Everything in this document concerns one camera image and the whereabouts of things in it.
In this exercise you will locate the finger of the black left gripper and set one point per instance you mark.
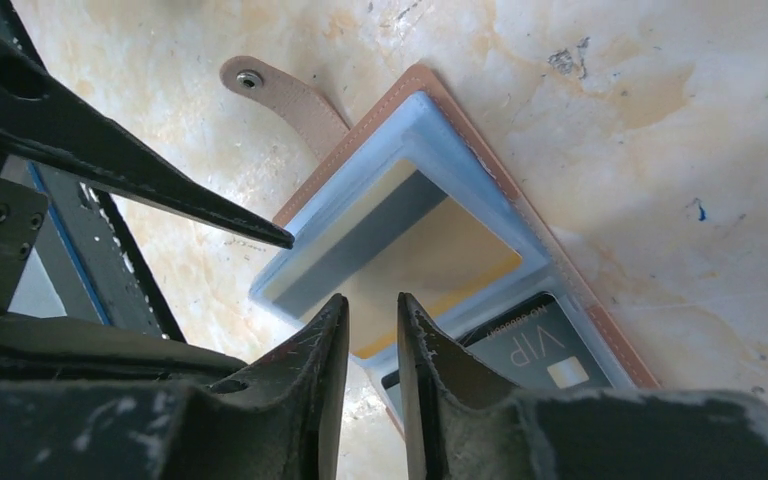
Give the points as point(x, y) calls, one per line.
point(44, 121)

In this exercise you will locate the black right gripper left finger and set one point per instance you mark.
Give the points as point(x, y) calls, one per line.
point(80, 400)

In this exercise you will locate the gold VIP credit card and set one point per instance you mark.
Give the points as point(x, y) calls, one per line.
point(404, 234)

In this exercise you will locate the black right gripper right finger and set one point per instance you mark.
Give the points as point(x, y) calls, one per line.
point(462, 420)

